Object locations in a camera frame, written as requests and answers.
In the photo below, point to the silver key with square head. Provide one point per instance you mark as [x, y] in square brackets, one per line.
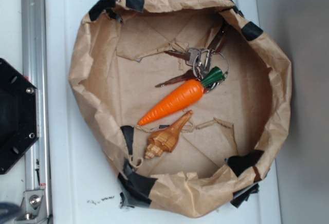
[192, 56]

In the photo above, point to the orange plastic toy carrot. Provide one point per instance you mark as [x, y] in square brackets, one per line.
[183, 96]

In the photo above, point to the silver corner bracket with bolt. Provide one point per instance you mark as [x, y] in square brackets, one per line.
[33, 207]

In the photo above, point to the aluminium extrusion rail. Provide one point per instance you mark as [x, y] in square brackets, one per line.
[37, 161]

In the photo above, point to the silver carabiner clip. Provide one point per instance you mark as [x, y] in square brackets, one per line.
[203, 62]

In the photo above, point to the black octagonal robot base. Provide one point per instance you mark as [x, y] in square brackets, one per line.
[18, 116]

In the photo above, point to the white plastic tray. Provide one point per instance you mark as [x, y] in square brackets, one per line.
[84, 187]

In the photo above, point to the brown paper bag bin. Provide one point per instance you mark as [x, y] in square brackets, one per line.
[238, 126]

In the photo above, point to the brown spiral seashell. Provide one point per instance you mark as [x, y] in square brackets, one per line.
[166, 140]

